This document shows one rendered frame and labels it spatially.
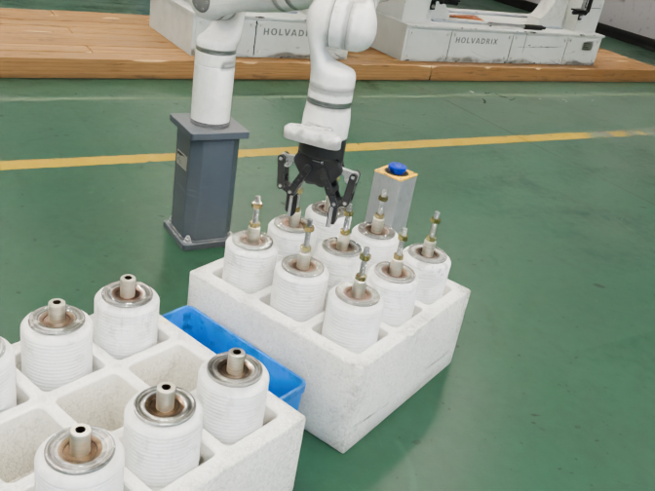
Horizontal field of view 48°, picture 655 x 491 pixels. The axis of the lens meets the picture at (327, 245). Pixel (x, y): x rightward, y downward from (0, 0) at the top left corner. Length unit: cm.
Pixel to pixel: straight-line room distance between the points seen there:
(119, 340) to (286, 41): 253
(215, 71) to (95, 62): 147
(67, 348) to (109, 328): 9
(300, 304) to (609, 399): 70
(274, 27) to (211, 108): 177
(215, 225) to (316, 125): 74
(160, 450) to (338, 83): 58
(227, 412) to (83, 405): 23
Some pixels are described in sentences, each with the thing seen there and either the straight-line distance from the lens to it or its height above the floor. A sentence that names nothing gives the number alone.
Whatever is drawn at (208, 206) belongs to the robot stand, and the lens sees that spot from 179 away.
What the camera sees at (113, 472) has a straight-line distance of 87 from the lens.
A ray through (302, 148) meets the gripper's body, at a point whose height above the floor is 47.
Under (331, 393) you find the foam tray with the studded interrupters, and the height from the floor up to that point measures 11.
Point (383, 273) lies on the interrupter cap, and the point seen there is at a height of 25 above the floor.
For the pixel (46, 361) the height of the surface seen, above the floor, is 21.
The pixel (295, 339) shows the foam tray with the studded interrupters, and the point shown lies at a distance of 124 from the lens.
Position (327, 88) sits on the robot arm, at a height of 58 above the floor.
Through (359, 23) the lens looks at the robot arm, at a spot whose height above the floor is 68.
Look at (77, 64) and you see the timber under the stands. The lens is 311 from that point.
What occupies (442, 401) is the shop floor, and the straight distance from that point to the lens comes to 146.
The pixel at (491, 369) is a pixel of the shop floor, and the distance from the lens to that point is 159.
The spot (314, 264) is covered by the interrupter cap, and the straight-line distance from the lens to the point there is 129.
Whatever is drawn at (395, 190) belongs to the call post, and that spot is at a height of 29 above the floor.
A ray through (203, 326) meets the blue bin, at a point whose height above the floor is 10.
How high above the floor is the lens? 86
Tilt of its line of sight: 26 degrees down
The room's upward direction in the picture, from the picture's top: 10 degrees clockwise
